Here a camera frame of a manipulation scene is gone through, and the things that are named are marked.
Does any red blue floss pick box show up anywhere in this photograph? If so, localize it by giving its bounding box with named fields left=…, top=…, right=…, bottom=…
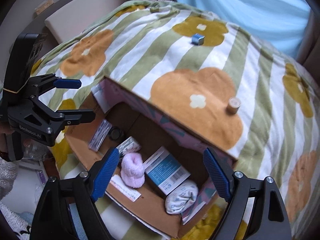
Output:
left=88, top=119, right=112, bottom=152

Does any small wooden cylinder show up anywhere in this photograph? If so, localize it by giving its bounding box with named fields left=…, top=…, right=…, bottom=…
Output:
left=226, top=97, right=241, bottom=114

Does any open cardboard box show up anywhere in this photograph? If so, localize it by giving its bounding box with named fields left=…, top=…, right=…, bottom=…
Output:
left=60, top=72, right=242, bottom=238

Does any white patterned sock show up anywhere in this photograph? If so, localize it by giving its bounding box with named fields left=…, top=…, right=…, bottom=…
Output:
left=165, top=179, right=199, bottom=215

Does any light blue sheet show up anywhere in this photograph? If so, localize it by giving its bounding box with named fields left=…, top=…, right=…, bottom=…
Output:
left=177, top=0, right=311, bottom=58

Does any floral striped fleece blanket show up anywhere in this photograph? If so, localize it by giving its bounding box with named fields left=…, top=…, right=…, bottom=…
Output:
left=31, top=0, right=319, bottom=239

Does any small blue cube box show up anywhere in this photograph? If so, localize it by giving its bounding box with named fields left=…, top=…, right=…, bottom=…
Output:
left=191, top=33, right=205, bottom=46

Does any person's hand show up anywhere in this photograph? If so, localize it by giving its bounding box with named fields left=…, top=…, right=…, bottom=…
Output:
left=0, top=123, right=14, bottom=134

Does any pink towel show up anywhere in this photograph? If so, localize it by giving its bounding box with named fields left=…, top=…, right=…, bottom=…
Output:
left=120, top=152, right=145, bottom=189

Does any brown right curtain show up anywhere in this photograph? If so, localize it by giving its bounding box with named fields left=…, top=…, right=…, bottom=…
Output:
left=296, top=10, right=319, bottom=79

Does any white black patterned packet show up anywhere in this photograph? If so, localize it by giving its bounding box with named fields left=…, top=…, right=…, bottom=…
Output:
left=116, top=137, right=142, bottom=155

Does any white cushioned headboard panel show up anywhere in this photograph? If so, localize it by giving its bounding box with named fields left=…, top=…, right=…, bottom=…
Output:
left=44, top=0, right=128, bottom=44

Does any blue white barcode box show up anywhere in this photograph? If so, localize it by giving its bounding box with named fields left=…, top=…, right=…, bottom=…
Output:
left=143, top=146, right=190, bottom=196

